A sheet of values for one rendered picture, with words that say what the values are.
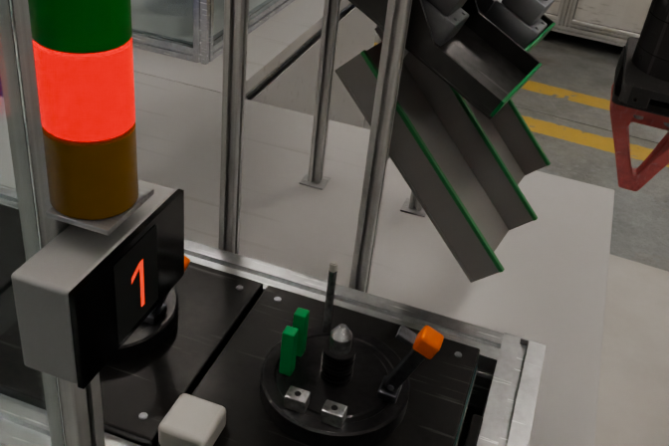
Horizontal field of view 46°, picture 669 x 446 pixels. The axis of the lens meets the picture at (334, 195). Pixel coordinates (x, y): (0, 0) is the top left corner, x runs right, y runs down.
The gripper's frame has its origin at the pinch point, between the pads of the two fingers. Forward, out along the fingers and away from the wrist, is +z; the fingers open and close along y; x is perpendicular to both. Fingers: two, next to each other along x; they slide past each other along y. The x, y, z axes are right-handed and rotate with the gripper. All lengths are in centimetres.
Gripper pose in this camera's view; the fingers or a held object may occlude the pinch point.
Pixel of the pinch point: (630, 178)
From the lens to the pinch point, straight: 64.3
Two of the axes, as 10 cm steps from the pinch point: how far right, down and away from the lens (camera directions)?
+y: -3.3, 4.8, -8.1
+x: 9.4, 2.8, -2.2
